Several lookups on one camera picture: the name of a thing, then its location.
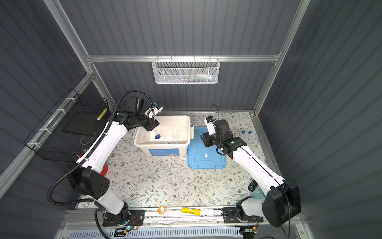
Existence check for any blue plastic bin lid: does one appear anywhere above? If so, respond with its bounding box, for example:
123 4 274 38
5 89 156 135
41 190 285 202
188 127 226 169

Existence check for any blue base graduated cylinder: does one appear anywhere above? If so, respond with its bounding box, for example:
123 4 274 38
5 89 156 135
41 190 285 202
154 131 161 139

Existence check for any small clear glass beaker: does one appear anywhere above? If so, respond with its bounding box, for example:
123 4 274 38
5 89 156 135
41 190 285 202
160 130 168 138

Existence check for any white plastic storage bin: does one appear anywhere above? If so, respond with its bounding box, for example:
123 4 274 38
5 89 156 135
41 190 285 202
134 116 195 157

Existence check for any clear glass flask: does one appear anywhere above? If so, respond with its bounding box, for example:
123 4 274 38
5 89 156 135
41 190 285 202
171 128 179 141

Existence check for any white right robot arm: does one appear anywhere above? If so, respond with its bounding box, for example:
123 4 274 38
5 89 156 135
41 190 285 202
201 116 301 228

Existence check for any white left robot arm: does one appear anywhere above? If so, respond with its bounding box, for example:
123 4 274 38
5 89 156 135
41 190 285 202
47 90 163 225

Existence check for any black stapler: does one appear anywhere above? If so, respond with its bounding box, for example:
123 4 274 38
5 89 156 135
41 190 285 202
248 179 258 192

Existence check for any red pencil cup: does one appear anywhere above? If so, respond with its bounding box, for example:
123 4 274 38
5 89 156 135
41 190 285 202
100 164 108 176

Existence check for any teal calculator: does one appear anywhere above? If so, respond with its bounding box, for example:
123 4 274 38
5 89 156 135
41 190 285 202
251 187 266 199

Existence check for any yellow label tag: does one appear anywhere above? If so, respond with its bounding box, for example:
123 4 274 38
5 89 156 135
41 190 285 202
181 207 201 216

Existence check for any orange rubber band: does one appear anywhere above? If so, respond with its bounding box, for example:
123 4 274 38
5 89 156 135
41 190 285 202
158 206 166 215

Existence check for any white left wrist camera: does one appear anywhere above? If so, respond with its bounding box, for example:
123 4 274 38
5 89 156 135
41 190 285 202
145 105 163 120

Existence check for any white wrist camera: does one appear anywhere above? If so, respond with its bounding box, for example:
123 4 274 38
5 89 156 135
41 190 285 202
145 105 163 120
204 116 215 136

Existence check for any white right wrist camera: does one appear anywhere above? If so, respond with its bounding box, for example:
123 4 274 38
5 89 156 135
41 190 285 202
204 116 215 136

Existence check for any white wire wall basket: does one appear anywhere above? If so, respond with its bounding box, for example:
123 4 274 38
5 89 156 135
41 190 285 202
152 59 220 84

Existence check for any black wire wall basket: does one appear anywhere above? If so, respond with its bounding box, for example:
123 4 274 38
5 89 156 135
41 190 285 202
23 87 110 162

